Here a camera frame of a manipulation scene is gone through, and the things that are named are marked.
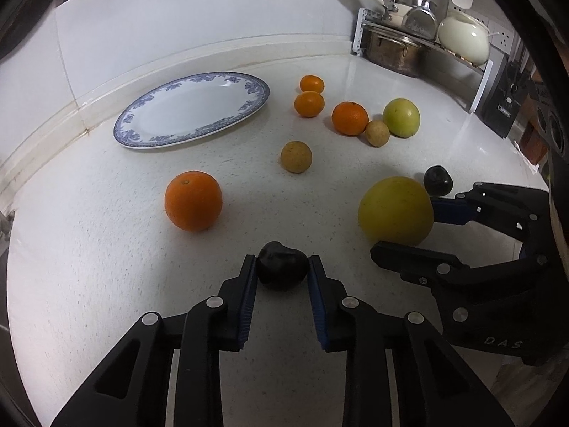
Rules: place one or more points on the steel pot on rack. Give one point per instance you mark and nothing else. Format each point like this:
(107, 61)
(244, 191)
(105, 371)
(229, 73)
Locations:
(393, 52)

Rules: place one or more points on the small tangerine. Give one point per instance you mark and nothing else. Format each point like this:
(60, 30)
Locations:
(312, 83)
(309, 104)

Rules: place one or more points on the medium orange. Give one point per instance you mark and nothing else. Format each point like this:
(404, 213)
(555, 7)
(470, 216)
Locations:
(349, 118)

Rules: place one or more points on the steel spatula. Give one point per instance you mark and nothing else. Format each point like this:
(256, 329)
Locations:
(421, 22)

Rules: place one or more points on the large yellow pear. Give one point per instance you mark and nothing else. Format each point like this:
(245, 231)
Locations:
(397, 210)

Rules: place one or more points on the black appliance box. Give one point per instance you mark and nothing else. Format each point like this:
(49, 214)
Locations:
(501, 108)

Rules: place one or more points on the dark plum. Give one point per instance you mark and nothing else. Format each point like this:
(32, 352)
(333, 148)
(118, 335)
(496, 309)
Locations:
(282, 268)
(437, 181)

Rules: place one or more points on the blue white oval plate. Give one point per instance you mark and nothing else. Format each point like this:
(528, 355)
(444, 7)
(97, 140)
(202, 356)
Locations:
(190, 108)

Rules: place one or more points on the white ceramic pot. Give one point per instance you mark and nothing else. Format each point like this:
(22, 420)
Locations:
(465, 36)

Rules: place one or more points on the large orange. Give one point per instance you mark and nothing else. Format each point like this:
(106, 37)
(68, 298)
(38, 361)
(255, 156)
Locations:
(193, 201)

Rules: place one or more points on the brown longan fruit back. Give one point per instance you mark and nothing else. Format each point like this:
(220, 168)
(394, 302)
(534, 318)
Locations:
(377, 133)

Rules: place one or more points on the green apple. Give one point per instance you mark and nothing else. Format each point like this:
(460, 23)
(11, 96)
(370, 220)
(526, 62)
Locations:
(402, 117)

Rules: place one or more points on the cream handled pan lower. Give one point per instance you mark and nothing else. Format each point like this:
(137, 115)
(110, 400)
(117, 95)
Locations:
(389, 13)

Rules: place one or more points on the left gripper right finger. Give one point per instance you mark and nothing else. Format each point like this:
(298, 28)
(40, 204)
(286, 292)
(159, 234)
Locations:
(397, 368)

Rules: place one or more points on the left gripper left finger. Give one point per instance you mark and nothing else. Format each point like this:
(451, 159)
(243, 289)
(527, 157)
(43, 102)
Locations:
(129, 387)

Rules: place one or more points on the white dish rack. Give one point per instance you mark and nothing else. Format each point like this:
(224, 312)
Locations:
(441, 66)

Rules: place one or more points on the small tangerine near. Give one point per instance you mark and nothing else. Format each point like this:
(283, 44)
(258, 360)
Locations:
(309, 104)

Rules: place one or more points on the brown longan fruit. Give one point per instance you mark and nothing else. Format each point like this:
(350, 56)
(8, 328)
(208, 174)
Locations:
(377, 133)
(296, 157)

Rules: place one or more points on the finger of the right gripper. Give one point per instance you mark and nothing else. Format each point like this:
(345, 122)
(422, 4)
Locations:
(415, 265)
(521, 213)

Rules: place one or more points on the brown longan fruit front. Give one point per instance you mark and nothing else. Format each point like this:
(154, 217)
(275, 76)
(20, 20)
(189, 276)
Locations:
(296, 157)

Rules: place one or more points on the small tangerine far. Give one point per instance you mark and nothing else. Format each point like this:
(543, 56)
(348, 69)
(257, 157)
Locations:
(312, 83)

